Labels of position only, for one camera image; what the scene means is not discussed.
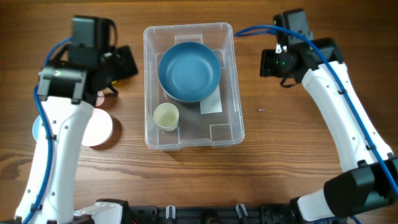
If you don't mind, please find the cream plastic cup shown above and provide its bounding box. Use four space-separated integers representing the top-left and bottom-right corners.
154 103 180 131

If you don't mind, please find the dark blue bowl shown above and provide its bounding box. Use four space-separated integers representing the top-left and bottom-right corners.
158 42 221 103

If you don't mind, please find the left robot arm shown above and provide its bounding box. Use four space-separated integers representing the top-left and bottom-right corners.
13 16 138 223

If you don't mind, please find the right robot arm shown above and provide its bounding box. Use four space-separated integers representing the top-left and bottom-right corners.
260 9 397 222

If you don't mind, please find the white label in container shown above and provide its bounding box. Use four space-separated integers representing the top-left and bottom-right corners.
200 86 222 114

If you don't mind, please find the clear plastic storage container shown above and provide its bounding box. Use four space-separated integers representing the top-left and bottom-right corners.
143 22 245 151

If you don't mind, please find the pink plastic cup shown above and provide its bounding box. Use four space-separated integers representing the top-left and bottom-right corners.
95 91 104 107

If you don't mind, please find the pink bowl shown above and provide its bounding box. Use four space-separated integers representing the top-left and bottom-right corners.
81 108 113 147

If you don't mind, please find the light blue bowl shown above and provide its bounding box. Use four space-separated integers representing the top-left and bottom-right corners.
32 116 41 141

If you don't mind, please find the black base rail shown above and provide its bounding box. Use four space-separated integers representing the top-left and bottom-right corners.
72 198 306 224

